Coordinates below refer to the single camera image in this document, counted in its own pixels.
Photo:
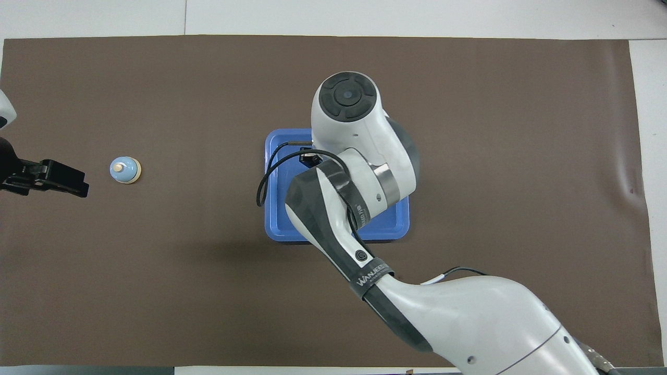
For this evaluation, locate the light blue call bell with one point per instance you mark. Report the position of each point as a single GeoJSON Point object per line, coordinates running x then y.
{"type": "Point", "coordinates": [125, 170]}

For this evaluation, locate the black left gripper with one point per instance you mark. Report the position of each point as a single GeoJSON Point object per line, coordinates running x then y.
{"type": "Point", "coordinates": [10, 164]}

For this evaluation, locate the blue plastic tray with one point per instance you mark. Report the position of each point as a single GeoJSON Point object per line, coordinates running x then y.
{"type": "Point", "coordinates": [388, 221]}

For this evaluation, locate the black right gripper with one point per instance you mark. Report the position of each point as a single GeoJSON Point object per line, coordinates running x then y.
{"type": "Point", "coordinates": [309, 158]}

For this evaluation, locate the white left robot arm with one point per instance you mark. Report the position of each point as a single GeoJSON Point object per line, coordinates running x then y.
{"type": "Point", "coordinates": [4, 112]}

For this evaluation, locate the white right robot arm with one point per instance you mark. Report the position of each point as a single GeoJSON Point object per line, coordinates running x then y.
{"type": "Point", "coordinates": [469, 323]}

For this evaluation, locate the brown table mat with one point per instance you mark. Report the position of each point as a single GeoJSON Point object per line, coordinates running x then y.
{"type": "Point", "coordinates": [156, 286]}

